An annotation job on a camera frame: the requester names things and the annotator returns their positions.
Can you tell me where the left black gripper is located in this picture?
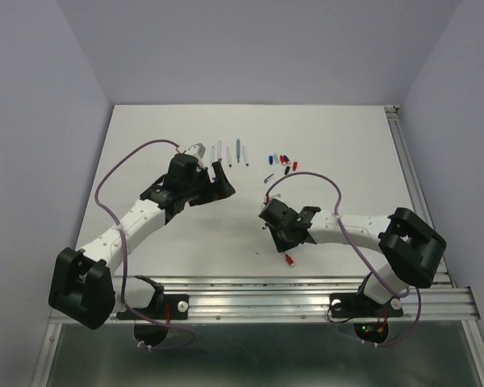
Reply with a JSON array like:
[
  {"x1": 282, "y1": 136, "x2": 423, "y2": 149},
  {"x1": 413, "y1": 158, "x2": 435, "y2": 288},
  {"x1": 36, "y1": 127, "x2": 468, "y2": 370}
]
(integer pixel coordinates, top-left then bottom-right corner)
[{"x1": 182, "y1": 161, "x2": 235, "y2": 206}]

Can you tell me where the light blue pen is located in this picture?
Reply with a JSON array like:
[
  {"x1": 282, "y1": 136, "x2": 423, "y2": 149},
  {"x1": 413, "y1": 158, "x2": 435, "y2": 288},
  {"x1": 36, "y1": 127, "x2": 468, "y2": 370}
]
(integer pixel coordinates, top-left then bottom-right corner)
[{"x1": 236, "y1": 139, "x2": 241, "y2": 164}]

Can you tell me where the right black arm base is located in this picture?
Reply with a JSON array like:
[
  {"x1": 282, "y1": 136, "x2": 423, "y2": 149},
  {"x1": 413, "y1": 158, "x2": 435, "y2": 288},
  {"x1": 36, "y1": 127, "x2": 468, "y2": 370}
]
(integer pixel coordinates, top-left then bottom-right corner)
[{"x1": 327, "y1": 293, "x2": 404, "y2": 346}]

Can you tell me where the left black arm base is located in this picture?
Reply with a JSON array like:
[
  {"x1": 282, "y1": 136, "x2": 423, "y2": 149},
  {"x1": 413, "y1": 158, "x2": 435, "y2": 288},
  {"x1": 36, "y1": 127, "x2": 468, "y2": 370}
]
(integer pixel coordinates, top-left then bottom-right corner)
[{"x1": 114, "y1": 293, "x2": 197, "y2": 352}]

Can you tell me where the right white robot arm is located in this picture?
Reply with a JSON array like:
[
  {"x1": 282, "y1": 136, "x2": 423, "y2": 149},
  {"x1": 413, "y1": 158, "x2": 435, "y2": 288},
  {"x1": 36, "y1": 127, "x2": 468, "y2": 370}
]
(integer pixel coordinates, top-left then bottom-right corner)
[{"x1": 259, "y1": 198, "x2": 447, "y2": 314}]

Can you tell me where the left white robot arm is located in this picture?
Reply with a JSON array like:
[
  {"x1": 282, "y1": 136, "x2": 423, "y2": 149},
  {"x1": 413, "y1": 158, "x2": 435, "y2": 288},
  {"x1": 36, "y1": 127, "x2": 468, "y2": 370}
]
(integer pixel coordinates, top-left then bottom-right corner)
[{"x1": 48, "y1": 154, "x2": 236, "y2": 330}]

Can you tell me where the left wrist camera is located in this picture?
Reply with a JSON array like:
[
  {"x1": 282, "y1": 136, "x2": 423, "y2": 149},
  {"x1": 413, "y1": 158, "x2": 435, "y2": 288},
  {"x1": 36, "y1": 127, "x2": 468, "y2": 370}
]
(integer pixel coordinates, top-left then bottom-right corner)
[{"x1": 186, "y1": 143, "x2": 206, "y2": 162}]

